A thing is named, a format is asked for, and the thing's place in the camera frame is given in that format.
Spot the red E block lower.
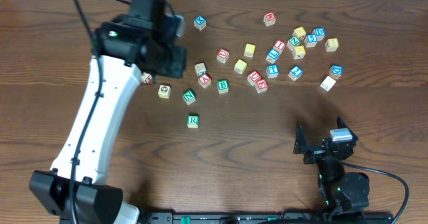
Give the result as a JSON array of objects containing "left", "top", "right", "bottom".
[{"left": 255, "top": 79, "right": 268, "bottom": 93}]

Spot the beige picture block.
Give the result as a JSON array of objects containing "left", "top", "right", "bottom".
[{"left": 158, "top": 85, "right": 171, "bottom": 99}]

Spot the blue d block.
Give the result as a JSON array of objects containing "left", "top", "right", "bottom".
[
  {"left": 328, "top": 65, "right": 343, "bottom": 80},
  {"left": 312, "top": 27, "right": 326, "bottom": 41}
]

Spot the green N block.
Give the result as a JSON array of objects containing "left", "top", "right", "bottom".
[{"left": 183, "top": 90, "right": 196, "bottom": 105}]

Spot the blue T block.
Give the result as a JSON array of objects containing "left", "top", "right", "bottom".
[{"left": 266, "top": 64, "right": 280, "bottom": 78}]

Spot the yellow block below Z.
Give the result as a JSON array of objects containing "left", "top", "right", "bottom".
[{"left": 292, "top": 45, "right": 306, "bottom": 60}]

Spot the beige block red side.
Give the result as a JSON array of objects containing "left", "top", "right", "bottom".
[{"left": 140, "top": 72, "right": 153, "bottom": 84}]

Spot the blue 5 block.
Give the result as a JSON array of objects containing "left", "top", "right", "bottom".
[{"left": 304, "top": 34, "right": 318, "bottom": 48}]

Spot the blue X block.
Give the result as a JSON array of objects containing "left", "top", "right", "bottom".
[{"left": 193, "top": 15, "right": 207, "bottom": 31}]

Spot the red U block upper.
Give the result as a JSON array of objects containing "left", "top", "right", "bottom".
[{"left": 217, "top": 48, "right": 230, "bottom": 64}]

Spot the yellow block lower middle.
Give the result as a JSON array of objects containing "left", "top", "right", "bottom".
[{"left": 234, "top": 59, "right": 247, "bottom": 74}]

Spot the red I block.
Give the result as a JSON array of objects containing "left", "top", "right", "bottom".
[{"left": 273, "top": 39, "right": 286, "bottom": 53}]

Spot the red e block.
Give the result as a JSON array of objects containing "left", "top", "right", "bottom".
[
  {"left": 255, "top": 79, "right": 268, "bottom": 93},
  {"left": 263, "top": 12, "right": 277, "bottom": 26}
]

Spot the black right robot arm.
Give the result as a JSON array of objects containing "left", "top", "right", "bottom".
[{"left": 294, "top": 117, "right": 370, "bottom": 221}]

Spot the green R block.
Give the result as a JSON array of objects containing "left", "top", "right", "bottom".
[{"left": 187, "top": 114, "right": 199, "bottom": 128}]

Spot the blue L block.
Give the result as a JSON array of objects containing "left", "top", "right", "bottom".
[{"left": 266, "top": 49, "right": 280, "bottom": 64}]

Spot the red E block top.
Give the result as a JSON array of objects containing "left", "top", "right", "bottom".
[{"left": 263, "top": 12, "right": 277, "bottom": 26}]

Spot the yellow block top right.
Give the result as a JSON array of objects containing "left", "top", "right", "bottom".
[{"left": 292, "top": 27, "right": 306, "bottom": 40}]

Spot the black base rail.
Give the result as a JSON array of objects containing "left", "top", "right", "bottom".
[{"left": 137, "top": 212, "right": 393, "bottom": 224}]

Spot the beige block with green side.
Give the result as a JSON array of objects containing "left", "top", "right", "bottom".
[{"left": 195, "top": 62, "right": 207, "bottom": 77}]

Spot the blue D block upper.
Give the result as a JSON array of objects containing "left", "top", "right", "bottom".
[{"left": 312, "top": 27, "right": 326, "bottom": 41}]

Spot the plain white block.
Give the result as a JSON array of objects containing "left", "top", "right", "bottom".
[{"left": 320, "top": 76, "right": 336, "bottom": 92}]

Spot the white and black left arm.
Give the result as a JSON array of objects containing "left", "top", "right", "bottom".
[{"left": 29, "top": 0, "right": 186, "bottom": 223}]

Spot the blue D block lower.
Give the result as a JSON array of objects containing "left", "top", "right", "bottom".
[{"left": 328, "top": 65, "right": 343, "bottom": 80}]

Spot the green B block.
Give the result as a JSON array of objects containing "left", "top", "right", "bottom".
[{"left": 217, "top": 80, "right": 229, "bottom": 94}]

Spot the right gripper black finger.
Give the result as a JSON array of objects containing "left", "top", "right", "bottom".
[
  {"left": 336, "top": 116, "right": 348, "bottom": 129},
  {"left": 293, "top": 123, "right": 307, "bottom": 154}
]

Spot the green Z block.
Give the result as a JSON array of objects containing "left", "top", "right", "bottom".
[{"left": 286, "top": 36, "right": 301, "bottom": 51}]

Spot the blue 2 block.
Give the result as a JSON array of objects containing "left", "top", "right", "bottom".
[{"left": 288, "top": 66, "right": 303, "bottom": 81}]

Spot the red A block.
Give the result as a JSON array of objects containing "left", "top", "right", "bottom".
[{"left": 198, "top": 73, "right": 212, "bottom": 88}]

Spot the yellow 8 block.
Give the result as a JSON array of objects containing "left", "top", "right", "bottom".
[{"left": 325, "top": 38, "right": 339, "bottom": 52}]

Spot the yellow block upper middle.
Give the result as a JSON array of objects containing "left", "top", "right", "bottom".
[{"left": 244, "top": 43, "right": 255, "bottom": 58}]

